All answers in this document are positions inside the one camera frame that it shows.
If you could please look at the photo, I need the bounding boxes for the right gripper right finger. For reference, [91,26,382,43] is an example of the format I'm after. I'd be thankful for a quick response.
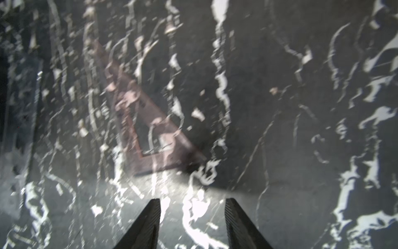
[224,198,272,249]

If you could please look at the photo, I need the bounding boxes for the dark triangle ruler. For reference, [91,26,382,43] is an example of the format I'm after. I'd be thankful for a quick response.
[94,41,206,175]

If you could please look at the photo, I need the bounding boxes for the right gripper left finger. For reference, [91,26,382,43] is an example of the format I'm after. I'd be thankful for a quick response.
[114,199,161,249]

